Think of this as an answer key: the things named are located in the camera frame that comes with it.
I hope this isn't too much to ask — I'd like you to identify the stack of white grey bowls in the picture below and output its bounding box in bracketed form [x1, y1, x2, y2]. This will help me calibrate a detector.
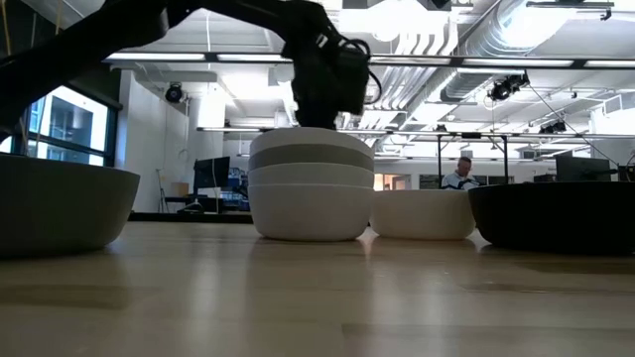
[247, 182, 375, 243]

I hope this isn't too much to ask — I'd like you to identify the silver ceiling ventilation duct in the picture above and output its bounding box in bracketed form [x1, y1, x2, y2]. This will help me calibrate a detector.
[441, 0, 576, 103]

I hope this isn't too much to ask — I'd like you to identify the dark grey bowl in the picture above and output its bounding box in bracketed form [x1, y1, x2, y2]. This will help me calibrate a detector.
[0, 152, 142, 259]

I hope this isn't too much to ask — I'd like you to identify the dark office desk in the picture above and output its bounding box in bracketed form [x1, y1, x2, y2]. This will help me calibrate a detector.
[163, 195, 249, 214]

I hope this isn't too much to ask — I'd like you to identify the black framed window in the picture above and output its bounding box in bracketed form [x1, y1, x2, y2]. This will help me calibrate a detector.
[0, 83, 120, 168]

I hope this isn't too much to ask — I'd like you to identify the white plastic bowl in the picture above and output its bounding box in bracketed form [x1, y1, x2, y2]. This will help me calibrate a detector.
[247, 162, 376, 188]
[369, 188, 477, 242]
[249, 126, 375, 160]

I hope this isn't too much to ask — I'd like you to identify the person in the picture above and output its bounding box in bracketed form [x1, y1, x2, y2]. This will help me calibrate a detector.
[441, 156, 481, 191]

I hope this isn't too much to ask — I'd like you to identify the black computer monitor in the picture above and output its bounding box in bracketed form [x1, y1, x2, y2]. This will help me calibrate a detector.
[554, 156, 612, 183]
[192, 156, 232, 190]

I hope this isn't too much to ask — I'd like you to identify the black metal stand frame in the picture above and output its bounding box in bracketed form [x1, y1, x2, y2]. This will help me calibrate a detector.
[436, 132, 511, 190]

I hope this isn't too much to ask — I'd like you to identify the black round wall camera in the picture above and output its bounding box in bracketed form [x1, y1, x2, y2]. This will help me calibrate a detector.
[164, 81, 186, 104]

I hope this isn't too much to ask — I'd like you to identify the black bowl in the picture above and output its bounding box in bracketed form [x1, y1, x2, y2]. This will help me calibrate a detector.
[467, 180, 635, 257]

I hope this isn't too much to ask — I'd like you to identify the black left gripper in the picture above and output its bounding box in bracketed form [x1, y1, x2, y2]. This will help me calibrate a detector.
[282, 14, 372, 130]

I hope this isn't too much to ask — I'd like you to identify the light grey bowl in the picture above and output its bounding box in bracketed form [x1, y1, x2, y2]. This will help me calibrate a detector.
[247, 143, 376, 173]

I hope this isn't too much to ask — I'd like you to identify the overhead light bar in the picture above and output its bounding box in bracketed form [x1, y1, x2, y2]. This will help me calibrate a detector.
[103, 52, 635, 70]

